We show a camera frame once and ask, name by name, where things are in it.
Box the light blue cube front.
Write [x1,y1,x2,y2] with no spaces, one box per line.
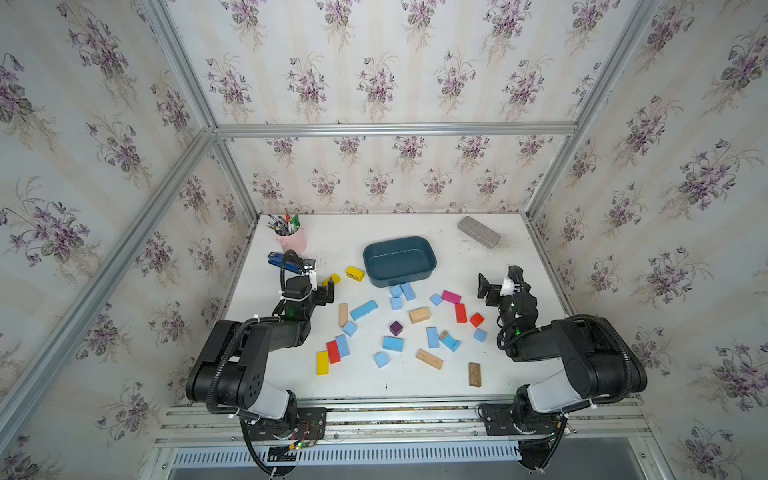
[374,351,389,369]

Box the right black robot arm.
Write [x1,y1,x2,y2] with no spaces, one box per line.
[477,265,648,424]

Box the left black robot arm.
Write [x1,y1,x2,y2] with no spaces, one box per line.
[185,249,335,437]

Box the yellow long block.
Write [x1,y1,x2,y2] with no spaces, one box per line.
[322,274,341,286]

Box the small red cube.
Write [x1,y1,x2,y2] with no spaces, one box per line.
[470,313,485,328]

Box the blue black stapler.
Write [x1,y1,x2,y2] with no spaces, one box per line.
[267,252,302,274]

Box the red upright block right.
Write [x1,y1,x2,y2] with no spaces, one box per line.
[455,303,468,324]

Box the pink pen cup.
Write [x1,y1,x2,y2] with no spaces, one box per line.
[276,227,307,255]

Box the yellow block near bin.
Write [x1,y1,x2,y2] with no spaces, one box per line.
[346,266,365,282]

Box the yellow block front left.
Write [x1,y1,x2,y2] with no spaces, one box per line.
[316,351,330,376]

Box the light blue block beside red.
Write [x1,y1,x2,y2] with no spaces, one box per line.
[335,334,350,358]

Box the magenta block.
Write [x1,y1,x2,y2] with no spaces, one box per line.
[441,290,462,304]

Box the grey stone brick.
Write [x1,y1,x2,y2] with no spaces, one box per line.
[457,216,501,249]

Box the red block front left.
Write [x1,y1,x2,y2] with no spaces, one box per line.
[326,340,341,364]

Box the long light blue block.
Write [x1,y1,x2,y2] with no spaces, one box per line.
[350,300,378,322]

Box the dark brown wooden block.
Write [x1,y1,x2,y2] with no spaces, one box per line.
[468,362,482,388]

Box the light blue upright block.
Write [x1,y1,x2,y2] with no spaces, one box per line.
[426,327,440,349]

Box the tan wooden block centre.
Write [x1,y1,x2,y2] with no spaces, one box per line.
[409,307,431,324]

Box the tan wooden block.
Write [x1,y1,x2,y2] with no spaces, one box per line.
[409,307,431,324]
[416,349,444,370]

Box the dark teal plastic bin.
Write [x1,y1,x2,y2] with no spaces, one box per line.
[363,236,438,288]

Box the purple cube block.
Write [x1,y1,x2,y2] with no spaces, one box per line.
[389,321,403,337]

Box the light blue block below bin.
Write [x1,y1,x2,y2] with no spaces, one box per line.
[400,284,416,302]

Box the tan wooden block front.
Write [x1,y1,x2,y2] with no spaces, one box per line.
[416,349,444,370]

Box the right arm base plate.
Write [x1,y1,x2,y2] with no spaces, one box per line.
[477,403,564,436]

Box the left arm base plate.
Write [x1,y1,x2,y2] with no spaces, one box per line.
[244,407,328,442]

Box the aluminium front rail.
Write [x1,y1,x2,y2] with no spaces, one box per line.
[150,397,652,447]

